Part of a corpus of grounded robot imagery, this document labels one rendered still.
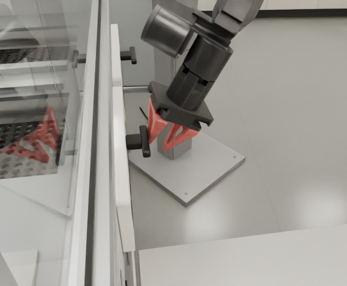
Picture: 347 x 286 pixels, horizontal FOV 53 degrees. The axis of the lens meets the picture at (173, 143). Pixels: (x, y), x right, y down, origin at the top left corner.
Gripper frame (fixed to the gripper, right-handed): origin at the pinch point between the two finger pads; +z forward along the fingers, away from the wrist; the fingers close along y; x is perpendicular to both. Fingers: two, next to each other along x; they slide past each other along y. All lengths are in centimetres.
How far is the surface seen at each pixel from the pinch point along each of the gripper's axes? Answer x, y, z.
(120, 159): 8.5, 8.0, -1.3
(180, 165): -82, -60, 63
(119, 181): 12.8, 8.4, -1.0
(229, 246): 14.3, -13.9, 6.2
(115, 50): -27.7, 6.4, -2.3
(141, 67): -166, -45, 54
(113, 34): -36.3, 6.1, -2.6
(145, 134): 1.5, 3.4, -1.9
